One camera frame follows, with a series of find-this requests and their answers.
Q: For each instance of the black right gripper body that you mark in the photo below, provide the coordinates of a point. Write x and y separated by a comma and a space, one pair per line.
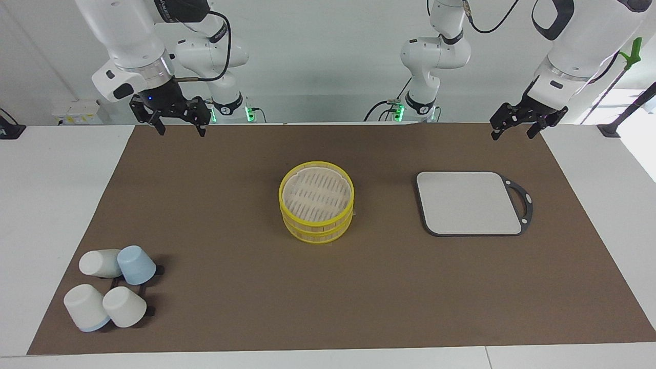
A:
164, 102

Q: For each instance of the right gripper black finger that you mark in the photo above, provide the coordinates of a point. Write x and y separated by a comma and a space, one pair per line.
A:
200, 110
141, 110

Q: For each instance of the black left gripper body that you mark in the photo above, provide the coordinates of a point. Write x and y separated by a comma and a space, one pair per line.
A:
544, 111

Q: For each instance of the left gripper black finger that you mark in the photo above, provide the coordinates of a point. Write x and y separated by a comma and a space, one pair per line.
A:
539, 125
505, 115

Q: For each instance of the yellow bamboo steamer basket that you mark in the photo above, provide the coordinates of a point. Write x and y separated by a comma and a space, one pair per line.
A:
315, 192

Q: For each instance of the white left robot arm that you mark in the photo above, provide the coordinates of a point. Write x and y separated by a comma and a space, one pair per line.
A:
579, 41

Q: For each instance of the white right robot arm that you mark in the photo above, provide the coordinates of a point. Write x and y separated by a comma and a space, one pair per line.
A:
123, 36

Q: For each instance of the yellow rimmed bamboo steamer base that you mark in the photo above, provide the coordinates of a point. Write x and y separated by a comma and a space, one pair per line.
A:
318, 234

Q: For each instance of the thin black rod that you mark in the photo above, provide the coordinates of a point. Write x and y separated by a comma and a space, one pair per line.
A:
605, 96

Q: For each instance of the white box yellow marks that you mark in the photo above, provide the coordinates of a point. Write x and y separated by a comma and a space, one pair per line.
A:
77, 110

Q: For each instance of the black stand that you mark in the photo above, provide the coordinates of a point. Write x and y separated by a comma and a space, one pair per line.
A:
612, 129

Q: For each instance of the grey cutting board black rim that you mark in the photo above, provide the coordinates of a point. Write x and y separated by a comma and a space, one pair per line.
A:
461, 205

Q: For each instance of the green clip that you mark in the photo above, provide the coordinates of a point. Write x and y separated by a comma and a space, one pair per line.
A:
634, 54

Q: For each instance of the brown table mat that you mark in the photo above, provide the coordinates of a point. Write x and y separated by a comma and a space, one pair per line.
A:
230, 230

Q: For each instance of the black device on table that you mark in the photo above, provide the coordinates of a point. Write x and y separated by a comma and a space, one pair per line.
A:
10, 130

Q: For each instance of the light blue plastic cup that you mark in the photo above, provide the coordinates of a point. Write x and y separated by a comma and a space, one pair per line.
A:
136, 265

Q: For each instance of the white plastic cup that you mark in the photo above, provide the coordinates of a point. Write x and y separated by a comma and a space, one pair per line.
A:
97, 263

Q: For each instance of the black cup rack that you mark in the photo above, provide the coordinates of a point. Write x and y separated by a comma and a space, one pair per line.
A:
160, 269

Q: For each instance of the cream plastic cup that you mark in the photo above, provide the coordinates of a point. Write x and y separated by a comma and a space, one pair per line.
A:
124, 306

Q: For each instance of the white cup with blue rim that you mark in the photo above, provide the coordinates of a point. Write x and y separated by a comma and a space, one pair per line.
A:
84, 306

